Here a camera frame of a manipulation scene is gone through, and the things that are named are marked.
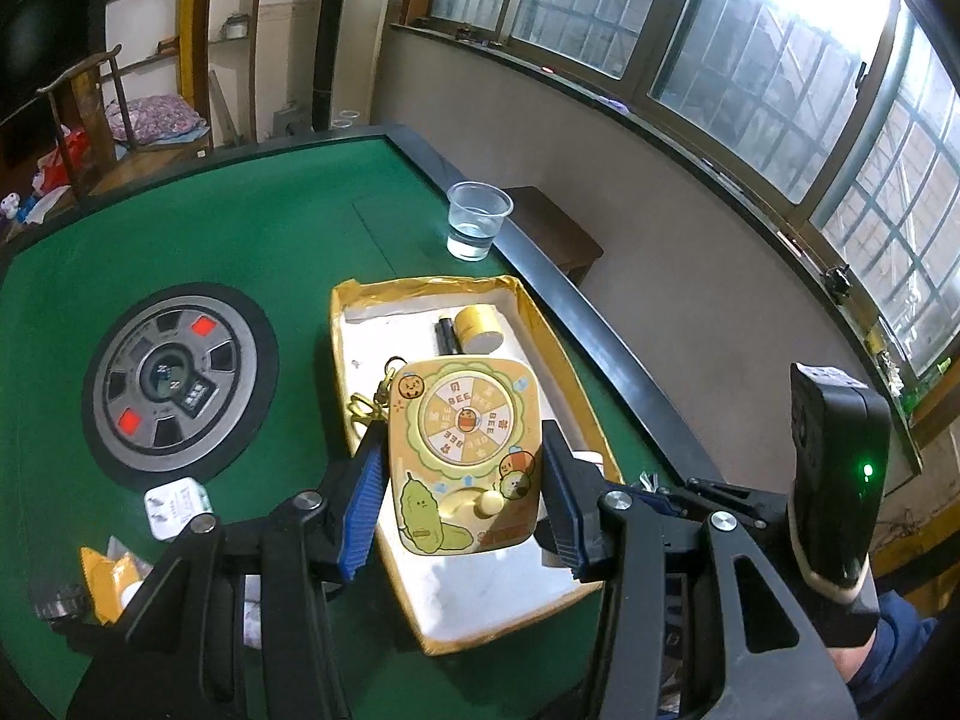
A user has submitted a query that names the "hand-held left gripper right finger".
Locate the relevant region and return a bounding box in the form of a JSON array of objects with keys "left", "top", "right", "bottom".
[{"left": 534, "top": 420, "right": 860, "bottom": 720}]

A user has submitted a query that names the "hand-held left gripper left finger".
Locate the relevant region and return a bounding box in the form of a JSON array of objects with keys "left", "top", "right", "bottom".
[{"left": 67, "top": 431, "right": 391, "bottom": 720}]

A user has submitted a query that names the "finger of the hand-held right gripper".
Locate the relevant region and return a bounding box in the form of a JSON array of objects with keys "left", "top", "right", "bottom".
[
  {"left": 628, "top": 481, "right": 706, "bottom": 515},
  {"left": 686, "top": 476, "right": 794, "bottom": 524}
]

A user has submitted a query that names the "yellow cartoon toy game console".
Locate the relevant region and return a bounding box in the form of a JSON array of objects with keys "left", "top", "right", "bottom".
[{"left": 346, "top": 355, "right": 542, "bottom": 557}]

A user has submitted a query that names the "yellow-edged cardboard tray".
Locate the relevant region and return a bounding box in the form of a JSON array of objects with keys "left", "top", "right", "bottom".
[{"left": 330, "top": 275, "right": 623, "bottom": 657}]

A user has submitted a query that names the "yellow snack packet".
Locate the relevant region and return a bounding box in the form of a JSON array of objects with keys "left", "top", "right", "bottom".
[{"left": 79, "top": 546, "right": 147, "bottom": 625}]

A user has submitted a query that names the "person's right forearm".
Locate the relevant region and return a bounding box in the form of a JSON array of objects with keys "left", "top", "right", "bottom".
[{"left": 829, "top": 641, "right": 878, "bottom": 687}]

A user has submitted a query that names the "white charger plug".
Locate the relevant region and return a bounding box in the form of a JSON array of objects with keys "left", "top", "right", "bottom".
[{"left": 144, "top": 480, "right": 212, "bottom": 541}]

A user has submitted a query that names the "yellow tape roll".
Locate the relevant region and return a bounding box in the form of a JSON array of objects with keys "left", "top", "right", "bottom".
[{"left": 455, "top": 305, "right": 505, "bottom": 355}]

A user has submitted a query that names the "round grey table control panel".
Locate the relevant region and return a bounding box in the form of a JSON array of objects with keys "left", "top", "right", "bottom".
[{"left": 81, "top": 283, "right": 280, "bottom": 492}]

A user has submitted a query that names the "dark wooden stool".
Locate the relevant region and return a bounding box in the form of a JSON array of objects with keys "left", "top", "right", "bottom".
[{"left": 501, "top": 186, "right": 605, "bottom": 287}]

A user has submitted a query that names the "clear plastic cup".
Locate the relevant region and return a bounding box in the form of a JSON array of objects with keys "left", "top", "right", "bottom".
[{"left": 447, "top": 181, "right": 515, "bottom": 262}]

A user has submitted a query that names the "grey foil packet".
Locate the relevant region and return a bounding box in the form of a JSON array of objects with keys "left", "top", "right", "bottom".
[{"left": 34, "top": 585, "right": 95, "bottom": 622}]

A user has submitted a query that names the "barred window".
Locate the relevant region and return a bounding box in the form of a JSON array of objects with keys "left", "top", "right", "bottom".
[{"left": 390, "top": 0, "right": 960, "bottom": 466}]

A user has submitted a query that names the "floral cushion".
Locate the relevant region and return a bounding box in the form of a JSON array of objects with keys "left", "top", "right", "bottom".
[{"left": 103, "top": 94, "right": 207, "bottom": 143}]

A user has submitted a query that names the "red plastic bag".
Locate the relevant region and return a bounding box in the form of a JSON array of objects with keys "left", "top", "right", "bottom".
[{"left": 37, "top": 127, "right": 91, "bottom": 188}]

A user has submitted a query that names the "wooden chair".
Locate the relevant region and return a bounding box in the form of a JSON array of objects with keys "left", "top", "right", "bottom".
[{"left": 37, "top": 45, "right": 215, "bottom": 200}]

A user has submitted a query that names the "wooden shelf unit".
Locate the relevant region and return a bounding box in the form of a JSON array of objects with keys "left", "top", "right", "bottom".
[{"left": 105, "top": 0, "right": 263, "bottom": 147}]

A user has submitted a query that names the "black television screen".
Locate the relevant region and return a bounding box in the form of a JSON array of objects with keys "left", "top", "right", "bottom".
[{"left": 0, "top": 0, "right": 110, "bottom": 166}]

